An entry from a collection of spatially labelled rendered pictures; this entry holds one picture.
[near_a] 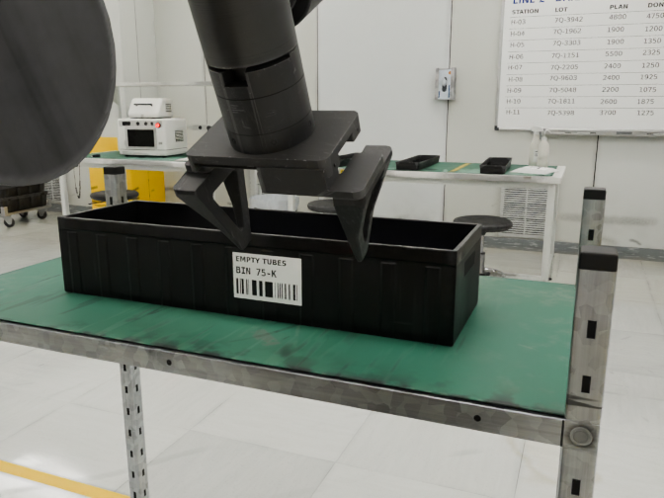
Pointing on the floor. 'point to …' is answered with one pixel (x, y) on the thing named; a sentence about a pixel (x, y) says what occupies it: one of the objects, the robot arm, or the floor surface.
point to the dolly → (23, 202)
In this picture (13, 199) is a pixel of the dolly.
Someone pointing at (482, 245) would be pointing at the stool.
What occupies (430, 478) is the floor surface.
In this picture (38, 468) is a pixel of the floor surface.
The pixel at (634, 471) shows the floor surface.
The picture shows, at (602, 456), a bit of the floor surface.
